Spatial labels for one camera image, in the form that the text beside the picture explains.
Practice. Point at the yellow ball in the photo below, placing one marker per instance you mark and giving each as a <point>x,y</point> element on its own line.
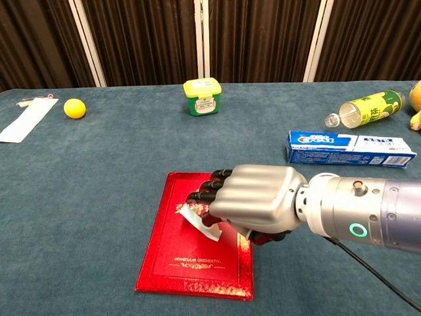
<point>75,108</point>

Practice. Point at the blue table cloth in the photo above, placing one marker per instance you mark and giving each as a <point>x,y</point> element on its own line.
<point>82,214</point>

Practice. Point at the red certificate book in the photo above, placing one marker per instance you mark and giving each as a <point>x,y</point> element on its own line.
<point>184,256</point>

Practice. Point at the blue white toothpaste box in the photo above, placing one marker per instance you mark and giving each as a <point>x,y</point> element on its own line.
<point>345,148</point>

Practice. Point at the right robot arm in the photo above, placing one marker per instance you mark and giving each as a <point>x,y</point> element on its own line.
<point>361,210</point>

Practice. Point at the dark brown curtain panel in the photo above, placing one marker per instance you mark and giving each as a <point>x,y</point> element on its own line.
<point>260,39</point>
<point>144,39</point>
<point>371,39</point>
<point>36,42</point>

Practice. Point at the white bookmark with tassel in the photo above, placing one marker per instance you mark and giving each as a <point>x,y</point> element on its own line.
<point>26,121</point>

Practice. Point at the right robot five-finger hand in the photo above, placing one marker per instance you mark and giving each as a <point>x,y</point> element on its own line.
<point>256,197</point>

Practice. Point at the clear bottle green yellow label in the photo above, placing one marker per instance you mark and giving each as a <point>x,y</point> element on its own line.
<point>371,110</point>

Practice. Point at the yellow plush duck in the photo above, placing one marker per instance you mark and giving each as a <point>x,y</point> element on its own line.
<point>416,98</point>

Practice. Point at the white partition frame post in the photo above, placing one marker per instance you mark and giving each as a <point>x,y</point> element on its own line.
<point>87,42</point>
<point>315,39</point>
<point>202,39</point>

